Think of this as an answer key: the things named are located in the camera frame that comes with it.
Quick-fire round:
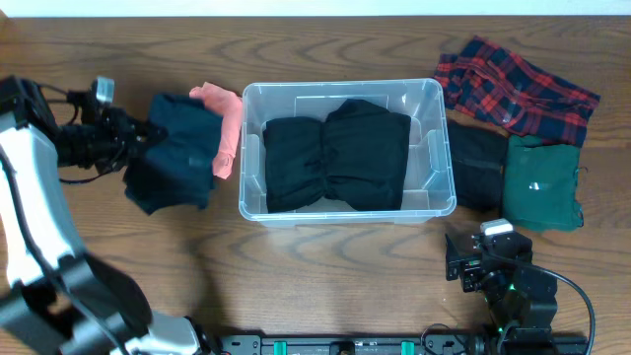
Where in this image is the dark navy garment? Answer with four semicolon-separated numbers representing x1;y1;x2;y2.
123;94;222;215

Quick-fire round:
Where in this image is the green garment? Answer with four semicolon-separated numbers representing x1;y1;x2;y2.
502;136;584;232

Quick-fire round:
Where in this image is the pink garment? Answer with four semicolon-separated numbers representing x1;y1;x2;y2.
189;82;244;179

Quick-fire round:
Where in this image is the large black garment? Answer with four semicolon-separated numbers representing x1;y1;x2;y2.
263;100;411;213

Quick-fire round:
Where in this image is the red plaid flannel garment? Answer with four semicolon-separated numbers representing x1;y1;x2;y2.
434;36;600;148

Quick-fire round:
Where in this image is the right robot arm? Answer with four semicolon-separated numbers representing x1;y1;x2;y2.
446;232;558;337

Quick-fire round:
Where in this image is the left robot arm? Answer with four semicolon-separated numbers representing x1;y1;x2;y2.
1;76;223;354

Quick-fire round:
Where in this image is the clear plastic storage bin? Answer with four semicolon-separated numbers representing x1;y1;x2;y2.
239;78;456;227

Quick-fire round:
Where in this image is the black mounting rail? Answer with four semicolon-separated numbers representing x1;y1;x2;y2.
221;332;588;355

